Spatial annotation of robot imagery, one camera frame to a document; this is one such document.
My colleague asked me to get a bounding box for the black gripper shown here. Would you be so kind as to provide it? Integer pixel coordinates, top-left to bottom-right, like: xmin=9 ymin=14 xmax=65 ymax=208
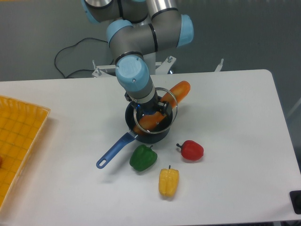
xmin=124 ymin=92 xmax=171 ymax=117

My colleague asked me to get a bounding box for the glass pot lid blue knob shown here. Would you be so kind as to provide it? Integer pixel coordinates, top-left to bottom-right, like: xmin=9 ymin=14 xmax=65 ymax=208
xmin=133 ymin=87 xmax=178 ymax=136

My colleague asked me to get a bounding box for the dark blue saucepan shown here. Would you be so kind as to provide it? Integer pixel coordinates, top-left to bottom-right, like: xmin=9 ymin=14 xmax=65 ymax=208
xmin=96 ymin=102 xmax=178 ymax=169

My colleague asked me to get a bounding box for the yellow toy bell pepper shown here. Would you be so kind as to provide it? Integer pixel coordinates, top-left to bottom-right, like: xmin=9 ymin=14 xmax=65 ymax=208
xmin=158 ymin=165 xmax=179 ymax=197

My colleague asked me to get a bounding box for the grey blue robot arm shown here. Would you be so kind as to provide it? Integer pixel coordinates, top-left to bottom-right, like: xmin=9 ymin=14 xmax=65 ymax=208
xmin=81 ymin=0 xmax=194 ymax=114

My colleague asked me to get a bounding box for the orange toy baguette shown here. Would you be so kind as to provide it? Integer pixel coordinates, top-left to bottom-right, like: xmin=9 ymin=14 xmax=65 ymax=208
xmin=134 ymin=81 xmax=190 ymax=135

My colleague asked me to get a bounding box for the green toy bell pepper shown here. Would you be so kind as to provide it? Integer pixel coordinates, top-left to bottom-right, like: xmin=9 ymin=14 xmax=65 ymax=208
xmin=129 ymin=145 xmax=158 ymax=172

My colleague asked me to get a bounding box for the red toy bell pepper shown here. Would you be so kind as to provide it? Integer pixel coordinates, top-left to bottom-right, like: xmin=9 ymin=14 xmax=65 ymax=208
xmin=176 ymin=140 xmax=204 ymax=161

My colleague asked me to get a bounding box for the yellow woven basket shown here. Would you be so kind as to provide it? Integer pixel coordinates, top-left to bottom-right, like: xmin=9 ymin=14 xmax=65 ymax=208
xmin=0 ymin=96 xmax=51 ymax=206

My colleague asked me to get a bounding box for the black corner device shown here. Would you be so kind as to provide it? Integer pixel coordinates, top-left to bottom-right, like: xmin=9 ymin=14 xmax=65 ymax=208
xmin=289 ymin=190 xmax=301 ymax=215

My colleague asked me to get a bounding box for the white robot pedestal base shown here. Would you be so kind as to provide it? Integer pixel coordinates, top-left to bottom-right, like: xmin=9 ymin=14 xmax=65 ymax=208
xmin=91 ymin=50 xmax=224 ymax=78

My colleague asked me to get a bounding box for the black floor cable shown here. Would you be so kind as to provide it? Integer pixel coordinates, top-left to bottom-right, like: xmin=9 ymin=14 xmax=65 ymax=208
xmin=54 ymin=37 xmax=116 ymax=79

